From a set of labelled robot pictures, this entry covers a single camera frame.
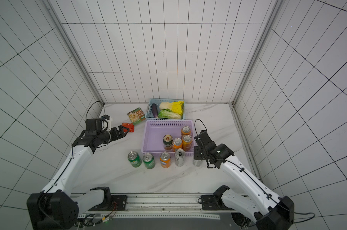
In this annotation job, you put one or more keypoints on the aluminium mounting rail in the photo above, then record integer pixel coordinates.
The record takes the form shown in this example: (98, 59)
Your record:
(172, 206)

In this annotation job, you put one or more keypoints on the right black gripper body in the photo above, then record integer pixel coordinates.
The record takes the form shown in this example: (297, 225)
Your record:
(199, 153)

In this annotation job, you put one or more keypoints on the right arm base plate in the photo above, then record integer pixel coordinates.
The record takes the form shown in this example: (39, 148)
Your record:
(210, 202)

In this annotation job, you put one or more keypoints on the red snack packet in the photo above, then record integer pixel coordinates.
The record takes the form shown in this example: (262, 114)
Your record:
(128, 127)

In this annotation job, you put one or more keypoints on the blue plastic basket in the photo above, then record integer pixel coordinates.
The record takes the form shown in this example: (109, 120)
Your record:
(159, 109)

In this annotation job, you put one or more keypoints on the green soda can front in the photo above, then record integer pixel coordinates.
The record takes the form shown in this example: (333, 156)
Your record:
(134, 159)

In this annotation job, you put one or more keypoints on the purple plastic basket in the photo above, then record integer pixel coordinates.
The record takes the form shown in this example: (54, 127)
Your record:
(155, 130)

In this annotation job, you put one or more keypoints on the green snack packet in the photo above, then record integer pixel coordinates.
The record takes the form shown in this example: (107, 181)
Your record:
(136, 116)

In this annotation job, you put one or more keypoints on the orange can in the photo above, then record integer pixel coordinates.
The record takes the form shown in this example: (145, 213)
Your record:
(186, 130)
(177, 144)
(187, 142)
(165, 160)

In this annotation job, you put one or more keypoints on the purple eggplant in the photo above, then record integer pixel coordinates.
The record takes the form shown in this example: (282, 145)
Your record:
(154, 111)

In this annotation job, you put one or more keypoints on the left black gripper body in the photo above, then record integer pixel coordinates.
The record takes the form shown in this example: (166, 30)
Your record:
(117, 133)

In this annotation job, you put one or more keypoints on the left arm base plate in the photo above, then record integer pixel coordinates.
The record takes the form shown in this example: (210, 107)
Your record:
(116, 203)

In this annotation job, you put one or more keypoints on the white monster can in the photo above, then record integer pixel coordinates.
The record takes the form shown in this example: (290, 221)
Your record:
(179, 157)
(197, 163)

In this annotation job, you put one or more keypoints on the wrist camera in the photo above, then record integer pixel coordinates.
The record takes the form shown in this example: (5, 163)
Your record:
(203, 140)
(95, 126)

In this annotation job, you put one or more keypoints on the green lettuce head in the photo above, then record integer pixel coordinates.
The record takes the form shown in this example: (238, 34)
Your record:
(168, 114)

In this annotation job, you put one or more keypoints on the green can gold lid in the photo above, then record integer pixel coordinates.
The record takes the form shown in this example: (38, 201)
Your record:
(167, 142)

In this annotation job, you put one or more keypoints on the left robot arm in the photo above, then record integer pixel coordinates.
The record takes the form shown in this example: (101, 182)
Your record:
(53, 208)

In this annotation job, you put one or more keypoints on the white Monster can back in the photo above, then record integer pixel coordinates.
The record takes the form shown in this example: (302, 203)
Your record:
(197, 163)

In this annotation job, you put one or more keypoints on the yellow napa cabbage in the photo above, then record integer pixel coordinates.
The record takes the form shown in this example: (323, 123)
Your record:
(176, 107)

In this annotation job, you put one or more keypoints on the green soda can back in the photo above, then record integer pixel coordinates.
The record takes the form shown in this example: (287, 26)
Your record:
(148, 160)

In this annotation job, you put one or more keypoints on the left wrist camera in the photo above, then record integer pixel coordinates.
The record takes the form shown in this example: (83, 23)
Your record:
(95, 126)

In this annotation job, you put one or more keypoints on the green soda can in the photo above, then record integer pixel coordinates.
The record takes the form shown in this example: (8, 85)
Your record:
(148, 160)
(134, 159)

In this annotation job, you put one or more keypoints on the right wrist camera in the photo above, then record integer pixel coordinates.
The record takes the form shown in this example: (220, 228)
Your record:
(203, 140)

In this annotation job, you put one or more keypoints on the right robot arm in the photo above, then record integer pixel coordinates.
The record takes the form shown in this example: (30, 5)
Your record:
(262, 206)

